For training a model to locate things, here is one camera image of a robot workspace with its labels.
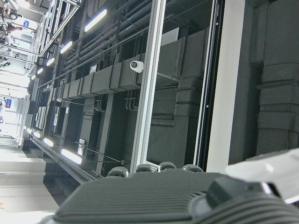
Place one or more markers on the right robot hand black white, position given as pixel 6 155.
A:
pixel 144 198

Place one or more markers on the silver aluminium frame beam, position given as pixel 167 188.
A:
pixel 149 81

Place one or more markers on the ceiling strip light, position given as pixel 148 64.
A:
pixel 95 20
pixel 48 142
pixel 40 71
pixel 71 156
pixel 50 61
pixel 66 46

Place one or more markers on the wide grey ventilation duct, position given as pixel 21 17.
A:
pixel 278 93

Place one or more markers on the white flat overhead beam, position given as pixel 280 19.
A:
pixel 226 93

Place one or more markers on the white dome security camera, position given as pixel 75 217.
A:
pixel 136 66

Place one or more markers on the long grey ventilation duct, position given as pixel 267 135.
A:
pixel 102 79

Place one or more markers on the dark framed overhead rail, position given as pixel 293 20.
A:
pixel 208 93

